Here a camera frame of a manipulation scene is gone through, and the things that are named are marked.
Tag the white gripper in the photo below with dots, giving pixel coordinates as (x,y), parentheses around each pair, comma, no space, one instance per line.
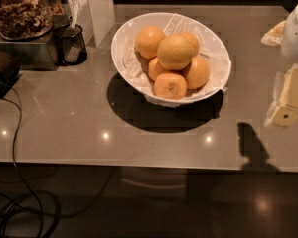
(296,34)

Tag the white paper bowl liner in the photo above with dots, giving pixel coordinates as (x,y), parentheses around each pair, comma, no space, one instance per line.
(130,65)

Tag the white bowl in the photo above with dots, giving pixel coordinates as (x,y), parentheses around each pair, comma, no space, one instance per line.
(122,33)

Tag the front cut-looking orange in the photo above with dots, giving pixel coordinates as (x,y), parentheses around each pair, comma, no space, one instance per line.
(170,85)

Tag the small left lower orange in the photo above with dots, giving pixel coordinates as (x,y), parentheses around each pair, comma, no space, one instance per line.
(155,69)

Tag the white box panel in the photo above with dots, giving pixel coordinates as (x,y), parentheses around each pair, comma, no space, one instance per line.
(97,17)

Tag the black mesh cup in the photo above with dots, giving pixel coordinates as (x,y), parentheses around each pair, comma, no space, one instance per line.
(70,45)

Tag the white utensil in cup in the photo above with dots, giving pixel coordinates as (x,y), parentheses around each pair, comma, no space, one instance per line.
(73,15)

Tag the metal box stand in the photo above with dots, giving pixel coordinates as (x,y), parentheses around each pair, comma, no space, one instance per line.
(43,53)

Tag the glass jar of nuts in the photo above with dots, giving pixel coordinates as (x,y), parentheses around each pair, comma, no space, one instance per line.
(24,19)

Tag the dark brown device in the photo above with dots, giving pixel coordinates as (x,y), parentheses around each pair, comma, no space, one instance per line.
(9,72)

